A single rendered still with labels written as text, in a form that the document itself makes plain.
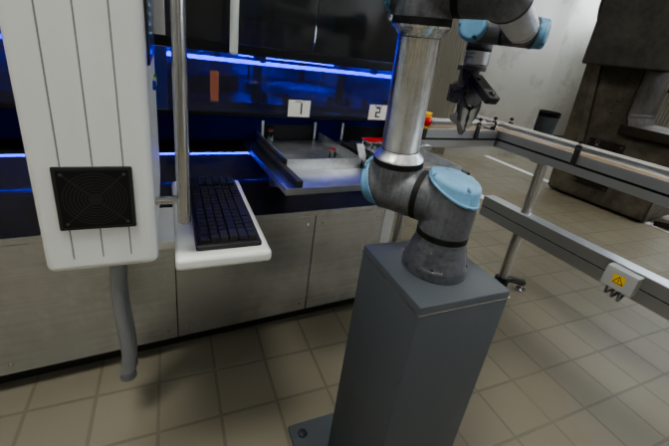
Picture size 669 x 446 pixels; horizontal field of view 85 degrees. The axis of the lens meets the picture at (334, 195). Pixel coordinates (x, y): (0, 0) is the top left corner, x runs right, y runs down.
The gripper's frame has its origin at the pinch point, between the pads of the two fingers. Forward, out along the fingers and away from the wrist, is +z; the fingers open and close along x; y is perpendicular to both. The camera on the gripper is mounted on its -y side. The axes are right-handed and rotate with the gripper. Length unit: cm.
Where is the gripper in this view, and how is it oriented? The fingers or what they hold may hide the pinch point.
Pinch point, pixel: (462, 130)
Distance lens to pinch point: 127.4
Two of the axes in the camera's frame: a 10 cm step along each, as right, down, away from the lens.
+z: -1.3, 9.2, 3.7
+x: -8.9, 0.6, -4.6
